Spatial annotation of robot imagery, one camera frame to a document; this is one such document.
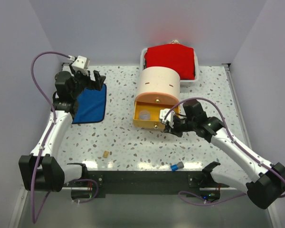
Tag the blue microfiber cloth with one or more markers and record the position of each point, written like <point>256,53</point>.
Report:
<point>92,104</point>

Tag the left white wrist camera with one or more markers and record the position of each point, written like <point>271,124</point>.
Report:
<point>81,64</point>

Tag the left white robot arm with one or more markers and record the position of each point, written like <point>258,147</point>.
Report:
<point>40,170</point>

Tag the small tan eraser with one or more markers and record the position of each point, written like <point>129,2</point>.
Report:
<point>106,154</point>

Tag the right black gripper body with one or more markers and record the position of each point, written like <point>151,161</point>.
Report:
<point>180,125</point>

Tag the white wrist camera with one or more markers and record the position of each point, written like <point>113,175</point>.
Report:
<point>166,117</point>
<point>81,64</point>

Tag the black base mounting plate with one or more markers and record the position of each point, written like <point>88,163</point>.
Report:
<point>150,182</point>

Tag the white plastic basket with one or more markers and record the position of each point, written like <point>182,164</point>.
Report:
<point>183,83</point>

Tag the red folded cloth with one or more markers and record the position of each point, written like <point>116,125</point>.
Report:
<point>177,57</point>

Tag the beige round drawer organizer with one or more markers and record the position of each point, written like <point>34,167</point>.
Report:
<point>158,88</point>

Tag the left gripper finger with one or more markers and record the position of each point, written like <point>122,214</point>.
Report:
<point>98,82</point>
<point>72,69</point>

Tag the clear round pin jar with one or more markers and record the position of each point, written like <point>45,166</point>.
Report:
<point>144,115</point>

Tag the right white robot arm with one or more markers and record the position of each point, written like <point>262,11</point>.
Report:
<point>267,180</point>

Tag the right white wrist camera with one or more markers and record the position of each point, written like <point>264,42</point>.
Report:
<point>166,117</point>

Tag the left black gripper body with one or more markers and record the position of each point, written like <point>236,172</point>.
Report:
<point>82,81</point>

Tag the blue grey glue stick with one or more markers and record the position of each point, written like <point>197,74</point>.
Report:
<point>175,167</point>

